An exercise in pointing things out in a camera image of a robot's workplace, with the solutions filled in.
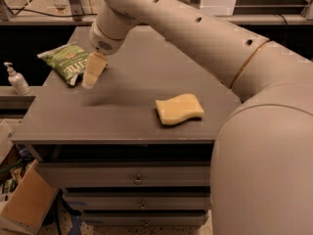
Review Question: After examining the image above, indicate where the white pump bottle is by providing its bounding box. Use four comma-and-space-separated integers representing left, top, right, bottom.
4, 62, 31, 95

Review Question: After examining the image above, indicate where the middle grey drawer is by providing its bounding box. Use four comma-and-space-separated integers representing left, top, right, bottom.
64, 188, 210, 211

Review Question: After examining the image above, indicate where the grey metal shelf rail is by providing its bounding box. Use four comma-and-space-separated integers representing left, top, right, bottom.
0, 15, 313, 25

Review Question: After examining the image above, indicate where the black cable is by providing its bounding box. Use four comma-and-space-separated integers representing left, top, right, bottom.
0, 0, 98, 19

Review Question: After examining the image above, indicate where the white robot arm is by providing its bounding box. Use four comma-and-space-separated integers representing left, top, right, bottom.
90, 0, 313, 235

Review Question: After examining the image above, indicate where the cardboard box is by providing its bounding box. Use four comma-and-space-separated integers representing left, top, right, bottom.
0, 118, 58, 235

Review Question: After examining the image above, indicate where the top grey drawer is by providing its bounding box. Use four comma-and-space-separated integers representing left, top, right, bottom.
35, 163, 210, 188

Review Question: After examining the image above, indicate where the grey drawer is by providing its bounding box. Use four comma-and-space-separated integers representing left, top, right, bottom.
35, 163, 210, 188
81, 211, 208, 226
64, 188, 210, 211

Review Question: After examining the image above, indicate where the bottom grey drawer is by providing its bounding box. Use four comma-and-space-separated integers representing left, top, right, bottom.
81, 211, 208, 226

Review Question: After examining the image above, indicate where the yellow sponge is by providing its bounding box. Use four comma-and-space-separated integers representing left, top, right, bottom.
156, 94, 204, 125

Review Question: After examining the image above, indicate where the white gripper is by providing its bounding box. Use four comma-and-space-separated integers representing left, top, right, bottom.
82, 22, 125, 89

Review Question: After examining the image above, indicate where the green jalapeno chip bag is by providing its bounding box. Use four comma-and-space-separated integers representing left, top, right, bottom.
37, 43, 89, 86

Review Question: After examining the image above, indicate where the grey drawer cabinet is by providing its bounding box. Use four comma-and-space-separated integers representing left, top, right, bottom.
11, 24, 243, 228

